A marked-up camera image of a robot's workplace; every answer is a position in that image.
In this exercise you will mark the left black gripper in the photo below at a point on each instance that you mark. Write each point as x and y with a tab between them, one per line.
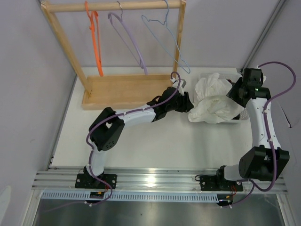
186	104

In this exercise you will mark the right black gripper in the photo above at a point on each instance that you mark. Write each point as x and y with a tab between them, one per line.
233	93

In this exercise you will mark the white pleated skirt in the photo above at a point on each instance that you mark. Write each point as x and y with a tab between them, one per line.
211	104

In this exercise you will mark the orange plastic hanger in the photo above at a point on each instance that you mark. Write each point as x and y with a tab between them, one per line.
95	33

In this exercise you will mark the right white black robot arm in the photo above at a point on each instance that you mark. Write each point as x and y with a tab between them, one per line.
266	159

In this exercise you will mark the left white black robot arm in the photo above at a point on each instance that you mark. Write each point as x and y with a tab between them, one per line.
105	131

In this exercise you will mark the white plastic basket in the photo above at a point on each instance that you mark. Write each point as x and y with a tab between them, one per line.
240	117

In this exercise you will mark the wooden clothes rack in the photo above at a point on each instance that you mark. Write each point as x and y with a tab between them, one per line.
127	82

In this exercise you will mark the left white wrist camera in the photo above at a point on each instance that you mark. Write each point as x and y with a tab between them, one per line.
178	84

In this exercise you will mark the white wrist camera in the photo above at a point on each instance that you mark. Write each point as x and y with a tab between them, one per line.
263	77
178	84

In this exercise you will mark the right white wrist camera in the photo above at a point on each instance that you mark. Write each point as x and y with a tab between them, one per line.
263	77

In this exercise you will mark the aluminium mounting rail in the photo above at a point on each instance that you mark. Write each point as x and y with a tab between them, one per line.
128	180

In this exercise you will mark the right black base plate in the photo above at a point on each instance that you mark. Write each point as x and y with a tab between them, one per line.
213	183

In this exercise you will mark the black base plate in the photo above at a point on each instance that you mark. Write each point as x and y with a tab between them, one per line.
86	181
213	183

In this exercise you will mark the blue wire hanger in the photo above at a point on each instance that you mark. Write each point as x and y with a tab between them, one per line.
178	60

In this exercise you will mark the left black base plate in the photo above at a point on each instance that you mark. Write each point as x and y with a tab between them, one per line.
86	181

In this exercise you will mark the white slotted cable duct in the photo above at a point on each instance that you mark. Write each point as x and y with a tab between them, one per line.
130	196

